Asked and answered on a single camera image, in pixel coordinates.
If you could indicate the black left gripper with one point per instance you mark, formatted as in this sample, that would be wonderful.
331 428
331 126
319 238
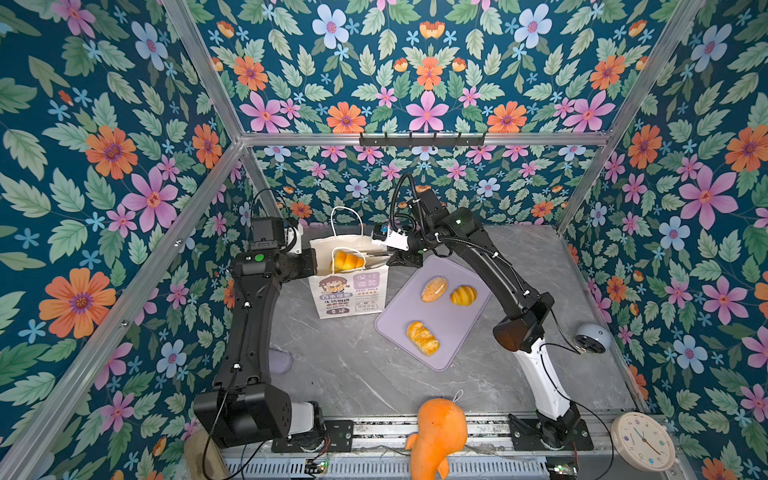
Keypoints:
309 266

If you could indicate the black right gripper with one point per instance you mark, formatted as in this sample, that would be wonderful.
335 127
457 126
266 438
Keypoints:
404 259

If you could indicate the segmented loaf fake bread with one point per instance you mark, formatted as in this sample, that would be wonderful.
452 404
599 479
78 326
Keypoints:
347 260

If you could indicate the sesame oval fake bread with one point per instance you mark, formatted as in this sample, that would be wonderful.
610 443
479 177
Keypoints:
434 289

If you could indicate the white printed paper bag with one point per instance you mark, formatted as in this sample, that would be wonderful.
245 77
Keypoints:
349 293

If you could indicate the striped round fake bread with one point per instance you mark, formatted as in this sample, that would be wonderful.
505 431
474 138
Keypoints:
464 296

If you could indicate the twisted glazed fake bread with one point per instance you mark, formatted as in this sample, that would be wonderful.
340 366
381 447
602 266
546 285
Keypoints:
422 338

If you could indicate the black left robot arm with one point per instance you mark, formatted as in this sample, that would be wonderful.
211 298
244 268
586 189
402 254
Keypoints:
243 406

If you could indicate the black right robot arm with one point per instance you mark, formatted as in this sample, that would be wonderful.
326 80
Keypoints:
421 223

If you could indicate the lilac plastic tray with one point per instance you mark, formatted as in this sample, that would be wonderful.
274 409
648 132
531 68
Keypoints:
449 323

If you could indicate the lilac oval pad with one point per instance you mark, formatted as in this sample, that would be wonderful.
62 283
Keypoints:
280 362

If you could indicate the orange plush whale toy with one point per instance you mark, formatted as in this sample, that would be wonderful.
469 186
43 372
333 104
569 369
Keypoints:
442 431

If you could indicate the brown stained sponge block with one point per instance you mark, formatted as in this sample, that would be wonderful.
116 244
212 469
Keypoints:
202 454

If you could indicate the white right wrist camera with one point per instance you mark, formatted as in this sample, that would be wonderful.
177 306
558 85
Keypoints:
393 239

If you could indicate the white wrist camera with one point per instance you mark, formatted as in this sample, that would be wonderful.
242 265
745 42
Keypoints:
293 235
393 239

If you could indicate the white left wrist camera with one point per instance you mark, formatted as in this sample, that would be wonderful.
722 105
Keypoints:
293 235

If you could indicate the black hook rail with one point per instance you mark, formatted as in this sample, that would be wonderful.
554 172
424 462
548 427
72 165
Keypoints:
411 139

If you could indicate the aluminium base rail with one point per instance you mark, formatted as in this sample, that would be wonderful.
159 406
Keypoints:
498 447

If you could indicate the white round wall clock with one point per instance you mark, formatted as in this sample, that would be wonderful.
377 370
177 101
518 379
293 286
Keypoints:
643 442

